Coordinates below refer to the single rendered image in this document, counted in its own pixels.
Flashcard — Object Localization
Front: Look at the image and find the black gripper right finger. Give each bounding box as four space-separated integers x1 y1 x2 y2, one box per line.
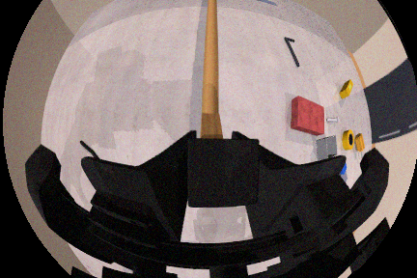
246 145 347 238

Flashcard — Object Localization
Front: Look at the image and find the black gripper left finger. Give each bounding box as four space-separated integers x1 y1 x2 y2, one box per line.
81 130 196 242

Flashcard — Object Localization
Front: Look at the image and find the red rectangular block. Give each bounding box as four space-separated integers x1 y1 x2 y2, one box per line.
291 96 324 136

